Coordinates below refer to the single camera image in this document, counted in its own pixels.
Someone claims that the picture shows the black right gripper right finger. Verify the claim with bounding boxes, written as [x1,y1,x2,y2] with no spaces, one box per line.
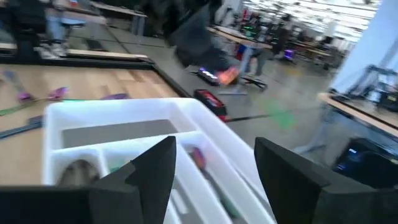
[254,136,398,224]

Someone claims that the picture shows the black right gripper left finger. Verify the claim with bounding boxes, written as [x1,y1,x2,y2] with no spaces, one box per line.
[0,136,177,224]

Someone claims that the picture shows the white cutlery organizer tray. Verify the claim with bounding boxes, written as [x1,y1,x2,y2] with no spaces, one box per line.
[41,97,278,224]

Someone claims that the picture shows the black computer case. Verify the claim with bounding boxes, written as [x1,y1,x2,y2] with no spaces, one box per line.
[333,138,398,190]

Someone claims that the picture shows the wooden desk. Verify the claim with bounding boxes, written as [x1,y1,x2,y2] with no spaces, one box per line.
[317,91,398,138]

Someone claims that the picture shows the iridescent rainbow teaspoon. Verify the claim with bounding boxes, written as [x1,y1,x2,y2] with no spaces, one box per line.
[47,86,70,101]
[2,70,35,104]

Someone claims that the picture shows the red black equipment box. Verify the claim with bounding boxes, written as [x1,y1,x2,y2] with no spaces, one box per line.
[193,88,228,123]

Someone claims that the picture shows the person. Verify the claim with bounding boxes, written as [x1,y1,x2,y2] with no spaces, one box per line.
[32,0,86,60]

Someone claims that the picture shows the black aluminium rig frame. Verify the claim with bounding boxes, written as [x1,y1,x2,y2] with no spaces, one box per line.
[0,55,193,99]

